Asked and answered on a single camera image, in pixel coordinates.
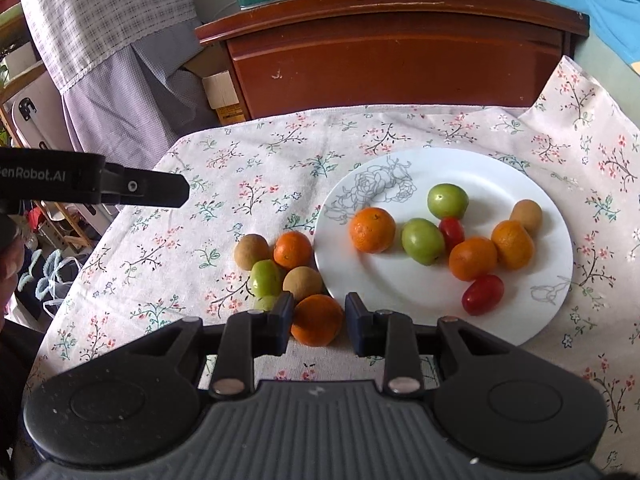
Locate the brown longan left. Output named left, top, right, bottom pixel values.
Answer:
left=510, top=200, right=544, bottom=236

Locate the brown wooden cabinet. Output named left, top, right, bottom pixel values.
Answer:
left=196, top=0, right=589, bottom=119

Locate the brown longan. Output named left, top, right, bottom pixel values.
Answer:
left=233, top=234, right=271, bottom=271
left=510, top=200, right=544, bottom=236
left=282, top=266, right=323, bottom=301

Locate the lilac checked cloth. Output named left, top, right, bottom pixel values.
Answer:
left=21, top=0, right=217, bottom=169

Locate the brown longan top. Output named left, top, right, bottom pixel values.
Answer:
left=233, top=234, right=271, bottom=271

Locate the cardboard box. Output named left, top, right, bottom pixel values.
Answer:
left=182, top=44, right=246, bottom=126

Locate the floral tablecloth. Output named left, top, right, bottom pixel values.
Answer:
left=27, top=60, right=639, bottom=471

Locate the small orange near plate top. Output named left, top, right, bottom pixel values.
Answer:
left=272, top=231, right=312, bottom=270

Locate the spotted green jujube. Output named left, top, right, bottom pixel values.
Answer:
left=254, top=295, right=279, bottom=312

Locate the white oval plate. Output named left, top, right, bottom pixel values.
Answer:
left=314, top=148, right=573, bottom=344

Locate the red cherry tomato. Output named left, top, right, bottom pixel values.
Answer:
left=461, top=274, right=504, bottom=316
left=438, top=217, right=465, bottom=252

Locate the blue patterned fabric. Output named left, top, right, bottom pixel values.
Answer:
left=544, top=0, right=639, bottom=74

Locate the brown longan right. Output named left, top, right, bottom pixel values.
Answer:
left=282, top=266, right=323, bottom=301

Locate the large orange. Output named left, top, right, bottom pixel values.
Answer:
left=291, top=294, right=344, bottom=347
left=490, top=220, right=535, bottom=271

